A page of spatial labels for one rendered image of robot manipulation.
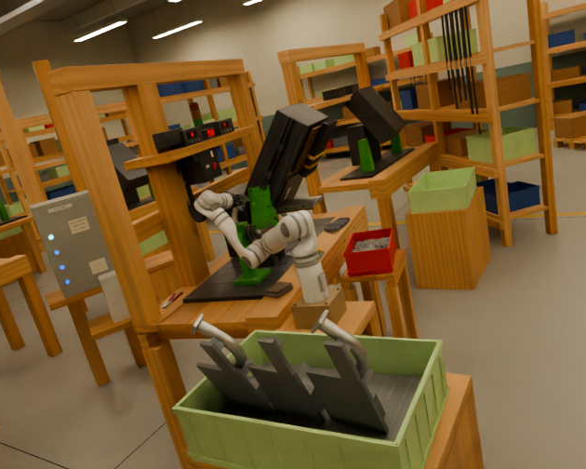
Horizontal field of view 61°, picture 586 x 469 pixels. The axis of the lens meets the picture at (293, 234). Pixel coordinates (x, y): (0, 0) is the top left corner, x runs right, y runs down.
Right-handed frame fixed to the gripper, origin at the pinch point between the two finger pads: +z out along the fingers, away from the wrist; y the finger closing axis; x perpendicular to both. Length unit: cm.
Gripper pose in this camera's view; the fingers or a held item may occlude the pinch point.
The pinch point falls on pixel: (241, 200)
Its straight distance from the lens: 244.4
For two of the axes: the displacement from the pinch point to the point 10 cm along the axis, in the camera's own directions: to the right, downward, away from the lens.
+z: 4.0, -0.7, 9.2
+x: -5.8, 7.5, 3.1
